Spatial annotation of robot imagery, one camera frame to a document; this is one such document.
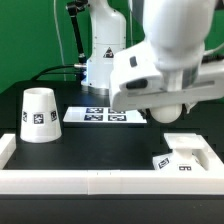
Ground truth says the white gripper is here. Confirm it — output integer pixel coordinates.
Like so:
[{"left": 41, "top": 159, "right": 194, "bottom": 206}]
[{"left": 110, "top": 63, "right": 224, "bottom": 121}]

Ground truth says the white lamp bulb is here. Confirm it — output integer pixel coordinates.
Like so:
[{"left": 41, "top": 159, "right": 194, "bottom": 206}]
[{"left": 150, "top": 105, "right": 182, "bottom": 123}]

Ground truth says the white lamp base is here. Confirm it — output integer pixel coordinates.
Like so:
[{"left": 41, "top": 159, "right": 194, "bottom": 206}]
[{"left": 152, "top": 133, "right": 205, "bottom": 172}]

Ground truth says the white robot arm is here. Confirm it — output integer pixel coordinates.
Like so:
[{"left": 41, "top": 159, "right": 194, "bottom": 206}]
[{"left": 82, "top": 0, "right": 224, "bottom": 123}]

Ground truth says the white conical lamp shade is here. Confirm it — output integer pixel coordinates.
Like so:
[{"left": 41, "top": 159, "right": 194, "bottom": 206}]
[{"left": 20, "top": 87, "right": 62, "bottom": 143}]

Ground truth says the white marker tag plate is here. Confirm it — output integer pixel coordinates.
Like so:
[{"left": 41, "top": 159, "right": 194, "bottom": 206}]
[{"left": 63, "top": 107, "right": 146, "bottom": 124}]

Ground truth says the white U-shaped fence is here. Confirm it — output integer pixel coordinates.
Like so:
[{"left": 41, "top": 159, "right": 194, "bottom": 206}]
[{"left": 0, "top": 134, "right": 224, "bottom": 195}]

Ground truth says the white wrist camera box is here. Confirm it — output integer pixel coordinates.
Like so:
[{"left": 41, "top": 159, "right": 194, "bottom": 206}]
[{"left": 110, "top": 41, "right": 163, "bottom": 98}]

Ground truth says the black cable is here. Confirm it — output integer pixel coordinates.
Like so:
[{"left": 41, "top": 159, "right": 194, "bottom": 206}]
[{"left": 31, "top": 64, "right": 88, "bottom": 82}]

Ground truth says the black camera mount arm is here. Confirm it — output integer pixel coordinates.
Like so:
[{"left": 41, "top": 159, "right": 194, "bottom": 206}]
[{"left": 66, "top": 0, "right": 88, "bottom": 64}]

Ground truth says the white thin cable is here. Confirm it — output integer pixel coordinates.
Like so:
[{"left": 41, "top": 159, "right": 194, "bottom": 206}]
[{"left": 53, "top": 0, "right": 68, "bottom": 82}]

